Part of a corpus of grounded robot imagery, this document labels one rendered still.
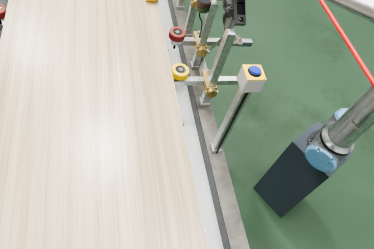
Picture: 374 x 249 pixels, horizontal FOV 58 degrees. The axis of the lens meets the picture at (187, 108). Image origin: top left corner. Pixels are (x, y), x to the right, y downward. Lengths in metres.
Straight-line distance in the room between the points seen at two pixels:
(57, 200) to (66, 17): 0.89
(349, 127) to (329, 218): 1.12
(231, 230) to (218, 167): 0.28
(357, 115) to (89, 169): 1.01
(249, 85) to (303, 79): 2.03
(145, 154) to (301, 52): 2.43
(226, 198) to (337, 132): 0.54
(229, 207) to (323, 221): 1.13
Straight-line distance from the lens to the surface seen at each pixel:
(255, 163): 2.45
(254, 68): 1.16
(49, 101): 1.40
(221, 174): 1.51
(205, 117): 1.65
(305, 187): 2.02
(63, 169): 1.24
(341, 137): 1.55
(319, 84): 3.22
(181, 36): 1.69
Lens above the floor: 2.00
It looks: 52 degrees down
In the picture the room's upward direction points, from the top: 18 degrees clockwise
